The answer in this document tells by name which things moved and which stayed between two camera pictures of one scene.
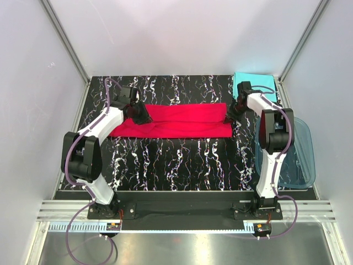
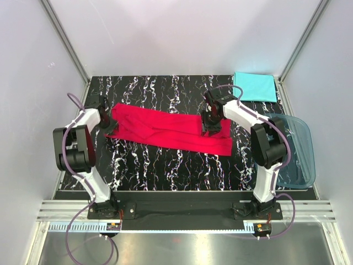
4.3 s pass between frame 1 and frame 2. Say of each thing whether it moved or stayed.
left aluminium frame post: stayed
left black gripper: moved
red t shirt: moved
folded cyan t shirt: stayed
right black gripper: moved
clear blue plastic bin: stayed
